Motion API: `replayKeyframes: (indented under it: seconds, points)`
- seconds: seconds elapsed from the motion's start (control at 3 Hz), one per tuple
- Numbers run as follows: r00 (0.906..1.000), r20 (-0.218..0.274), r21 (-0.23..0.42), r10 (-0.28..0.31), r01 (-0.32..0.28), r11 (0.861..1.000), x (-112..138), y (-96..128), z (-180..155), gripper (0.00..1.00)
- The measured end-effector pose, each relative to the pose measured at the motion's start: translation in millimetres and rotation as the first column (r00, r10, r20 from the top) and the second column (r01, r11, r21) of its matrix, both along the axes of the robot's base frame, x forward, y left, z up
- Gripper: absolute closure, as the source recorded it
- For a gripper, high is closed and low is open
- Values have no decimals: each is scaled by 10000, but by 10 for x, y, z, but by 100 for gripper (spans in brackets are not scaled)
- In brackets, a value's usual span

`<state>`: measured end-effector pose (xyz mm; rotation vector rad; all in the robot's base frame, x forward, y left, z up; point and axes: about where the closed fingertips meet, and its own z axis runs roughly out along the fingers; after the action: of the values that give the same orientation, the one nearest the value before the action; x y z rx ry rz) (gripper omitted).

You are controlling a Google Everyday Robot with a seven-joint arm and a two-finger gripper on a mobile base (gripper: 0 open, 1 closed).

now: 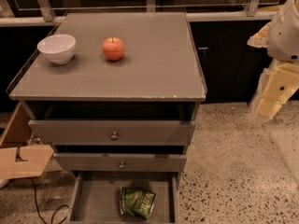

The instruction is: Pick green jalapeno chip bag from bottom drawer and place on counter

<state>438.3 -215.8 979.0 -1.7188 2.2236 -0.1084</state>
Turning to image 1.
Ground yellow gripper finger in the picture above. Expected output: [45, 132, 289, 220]
[249, 59, 299, 123]
[247, 23, 270, 49]

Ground green jalapeno chip bag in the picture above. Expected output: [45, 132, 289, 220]
[120, 187, 156, 219]

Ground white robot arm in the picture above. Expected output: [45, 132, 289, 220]
[247, 0, 299, 123]

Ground grey drawer cabinet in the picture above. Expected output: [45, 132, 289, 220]
[6, 11, 208, 224]

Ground grey bottom drawer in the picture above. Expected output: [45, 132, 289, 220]
[65, 172, 179, 224]

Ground grey drawer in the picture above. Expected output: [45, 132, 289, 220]
[54, 146, 187, 173]
[65, 172, 179, 224]
[29, 103, 194, 146]

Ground grey top drawer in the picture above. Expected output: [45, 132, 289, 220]
[29, 103, 194, 146]

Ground grey middle drawer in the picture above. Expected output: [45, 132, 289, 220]
[54, 146, 187, 173]

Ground red apple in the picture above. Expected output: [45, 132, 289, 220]
[102, 37, 124, 62]

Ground white ceramic bowl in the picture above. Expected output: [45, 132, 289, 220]
[37, 35, 76, 64]

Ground brown cardboard box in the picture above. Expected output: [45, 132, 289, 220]
[0, 104, 53, 179]

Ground white object on floor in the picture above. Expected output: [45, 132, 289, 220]
[0, 179, 9, 189]

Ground black lower wall cabinet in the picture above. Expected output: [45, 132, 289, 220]
[191, 21, 272, 104]

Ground black floor cable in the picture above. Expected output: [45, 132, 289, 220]
[28, 176, 70, 224]

